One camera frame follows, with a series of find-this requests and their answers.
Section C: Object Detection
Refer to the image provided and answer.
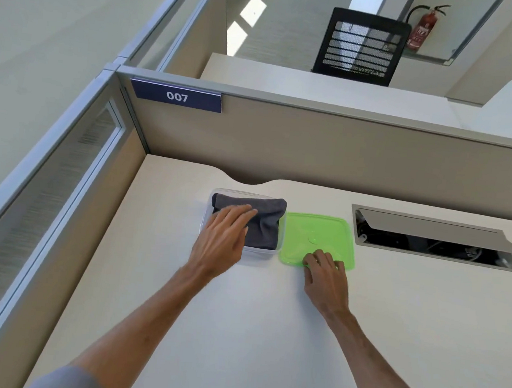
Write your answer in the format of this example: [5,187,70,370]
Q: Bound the person's left hand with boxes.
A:
[186,200,259,286]

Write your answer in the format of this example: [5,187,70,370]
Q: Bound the person's right hand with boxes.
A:
[297,248,355,322]

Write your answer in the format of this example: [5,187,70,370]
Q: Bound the dark grey cloth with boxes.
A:
[207,192,288,252]

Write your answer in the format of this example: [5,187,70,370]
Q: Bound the green plastic container lid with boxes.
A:
[277,211,360,273]

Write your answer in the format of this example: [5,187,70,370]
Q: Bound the person's right forearm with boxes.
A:
[319,306,440,388]

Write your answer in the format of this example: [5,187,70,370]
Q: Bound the person's left forearm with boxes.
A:
[58,247,216,388]

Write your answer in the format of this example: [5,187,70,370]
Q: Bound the clear plastic food container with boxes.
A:
[197,187,290,269]

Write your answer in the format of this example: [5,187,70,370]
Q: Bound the beige cubicle partition panel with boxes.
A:
[106,65,512,222]

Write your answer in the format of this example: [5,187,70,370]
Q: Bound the blue number sign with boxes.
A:
[128,77,224,114]

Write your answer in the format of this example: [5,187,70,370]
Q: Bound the beige neighbouring desk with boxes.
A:
[198,52,466,128]

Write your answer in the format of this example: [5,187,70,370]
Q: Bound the glazed cubicle partition panel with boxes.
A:
[0,61,156,388]
[114,0,233,82]

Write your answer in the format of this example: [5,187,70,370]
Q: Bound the black mesh office chair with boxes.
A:
[310,5,413,89]

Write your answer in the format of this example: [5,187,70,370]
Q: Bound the person's grey left sleeve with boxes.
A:
[27,361,109,388]

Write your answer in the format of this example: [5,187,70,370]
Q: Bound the red fire extinguisher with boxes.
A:
[403,1,452,55]

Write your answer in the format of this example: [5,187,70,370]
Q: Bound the black cables in hatch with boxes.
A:
[353,211,512,268]

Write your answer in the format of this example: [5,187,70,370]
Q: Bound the grey desk cable hatch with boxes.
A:
[347,204,512,273]

